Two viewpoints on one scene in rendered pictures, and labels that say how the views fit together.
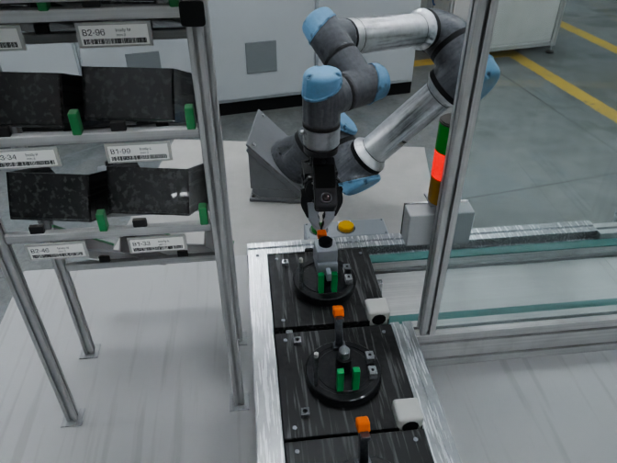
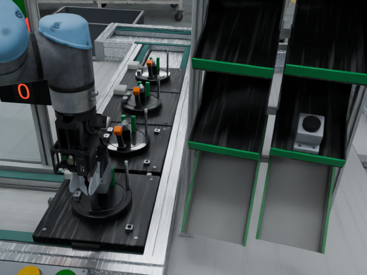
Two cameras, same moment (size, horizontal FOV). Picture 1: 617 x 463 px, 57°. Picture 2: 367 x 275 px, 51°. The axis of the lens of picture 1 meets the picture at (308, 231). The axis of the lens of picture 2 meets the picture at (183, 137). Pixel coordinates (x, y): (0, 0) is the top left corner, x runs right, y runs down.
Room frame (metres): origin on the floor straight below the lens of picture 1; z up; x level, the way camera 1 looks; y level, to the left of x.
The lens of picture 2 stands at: (1.57, 0.27, 1.59)
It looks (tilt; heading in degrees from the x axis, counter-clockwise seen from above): 32 degrees down; 191
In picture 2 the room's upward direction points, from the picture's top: 2 degrees clockwise
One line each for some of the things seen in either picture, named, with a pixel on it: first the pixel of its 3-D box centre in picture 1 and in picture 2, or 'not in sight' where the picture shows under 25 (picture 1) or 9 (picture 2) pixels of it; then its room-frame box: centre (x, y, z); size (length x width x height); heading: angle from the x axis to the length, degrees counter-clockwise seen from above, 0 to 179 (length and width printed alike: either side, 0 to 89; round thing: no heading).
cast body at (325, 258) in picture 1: (326, 255); (100, 169); (0.92, -0.04, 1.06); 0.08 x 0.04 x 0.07; 8
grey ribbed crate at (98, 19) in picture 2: not in sight; (97, 31); (-1.03, -0.88, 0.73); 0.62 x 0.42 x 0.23; 96
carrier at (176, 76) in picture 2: not in sight; (152, 67); (0.19, -0.12, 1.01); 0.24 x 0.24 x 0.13; 6
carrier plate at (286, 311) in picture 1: (324, 287); (102, 205); (0.93, -0.04, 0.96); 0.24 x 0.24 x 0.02; 6
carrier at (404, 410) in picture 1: (343, 361); (125, 131); (0.68, -0.06, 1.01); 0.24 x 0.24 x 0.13; 6
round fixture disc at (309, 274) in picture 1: (324, 280); (102, 199); (0.93, -0.04, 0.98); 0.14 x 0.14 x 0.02
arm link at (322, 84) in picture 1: (322, 97); (65, 52); (1.03, -0.03, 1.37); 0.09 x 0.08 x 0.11; 127
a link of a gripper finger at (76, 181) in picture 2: (326, 209); (76, 181); (1.03, -0.04, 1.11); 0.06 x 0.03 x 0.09; 7
